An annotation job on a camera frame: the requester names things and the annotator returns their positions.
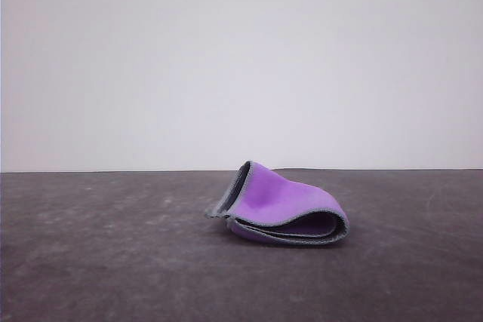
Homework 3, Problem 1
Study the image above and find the purple towel with grey hem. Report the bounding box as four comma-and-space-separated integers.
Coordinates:
204, 160, 350, 246

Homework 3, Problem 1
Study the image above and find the grey table cloth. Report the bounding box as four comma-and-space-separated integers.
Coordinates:
0, 167, 483, 322

